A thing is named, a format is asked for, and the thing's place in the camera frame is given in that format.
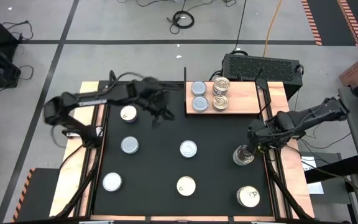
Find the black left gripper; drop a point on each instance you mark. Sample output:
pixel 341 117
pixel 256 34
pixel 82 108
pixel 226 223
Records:
pixel 148 93

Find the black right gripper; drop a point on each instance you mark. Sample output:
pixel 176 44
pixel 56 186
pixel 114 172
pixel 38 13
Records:
pixel 259 133

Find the green white tuna can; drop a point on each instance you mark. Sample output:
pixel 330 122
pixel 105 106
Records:
pixel 200 103
pixel 112 182
pixel 188 148
pixel 129 145
pixel 199 88

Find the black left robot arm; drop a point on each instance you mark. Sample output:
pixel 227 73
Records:
pixel 92 102

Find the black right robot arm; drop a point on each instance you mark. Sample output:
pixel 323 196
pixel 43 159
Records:
pixel 303 118

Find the black table mat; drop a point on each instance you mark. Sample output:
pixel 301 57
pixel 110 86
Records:
pixel 154 174

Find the white paper sheet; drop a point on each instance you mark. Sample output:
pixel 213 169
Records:
pixel 309 162

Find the black computer case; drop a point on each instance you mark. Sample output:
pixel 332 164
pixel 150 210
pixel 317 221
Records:
pixel 259 67

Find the black beam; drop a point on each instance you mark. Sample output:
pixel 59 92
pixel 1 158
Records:
pixel 334 171

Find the grey side table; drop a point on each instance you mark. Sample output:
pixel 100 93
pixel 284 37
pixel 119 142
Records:
pixel 353 124

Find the wooden shelf with black frame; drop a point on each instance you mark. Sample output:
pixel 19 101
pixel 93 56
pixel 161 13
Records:
pixel 244 99

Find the black aluminium frame strut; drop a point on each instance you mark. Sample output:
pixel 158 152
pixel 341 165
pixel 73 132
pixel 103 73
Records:
pixel 68 202
pixel 287 193

